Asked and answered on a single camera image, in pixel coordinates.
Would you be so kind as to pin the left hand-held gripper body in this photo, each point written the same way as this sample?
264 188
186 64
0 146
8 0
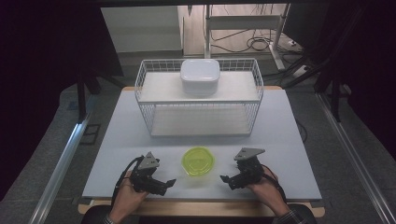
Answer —
144 175

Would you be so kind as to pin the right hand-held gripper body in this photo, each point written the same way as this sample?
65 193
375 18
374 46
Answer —
249 171

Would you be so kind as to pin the yellow-green translucent bowl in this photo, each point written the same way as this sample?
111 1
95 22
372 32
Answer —
198 161

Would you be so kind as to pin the white square bowl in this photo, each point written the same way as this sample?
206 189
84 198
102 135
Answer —
200 76

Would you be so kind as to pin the person's left hand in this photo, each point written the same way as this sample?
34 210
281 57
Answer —
129 199

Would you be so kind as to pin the person's right hand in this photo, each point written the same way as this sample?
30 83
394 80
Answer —
267 193

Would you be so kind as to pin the black metal stand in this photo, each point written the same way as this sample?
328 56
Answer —
82 99
335 99

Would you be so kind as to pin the white power strip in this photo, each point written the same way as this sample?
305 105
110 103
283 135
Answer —
301 71

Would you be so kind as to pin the white cabinet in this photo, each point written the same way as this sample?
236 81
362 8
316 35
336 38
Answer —
143 29

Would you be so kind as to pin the aluminium rail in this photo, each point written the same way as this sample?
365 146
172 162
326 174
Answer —
59 171
355 155

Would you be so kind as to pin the white desk frame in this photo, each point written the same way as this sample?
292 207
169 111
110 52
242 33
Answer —
243 21

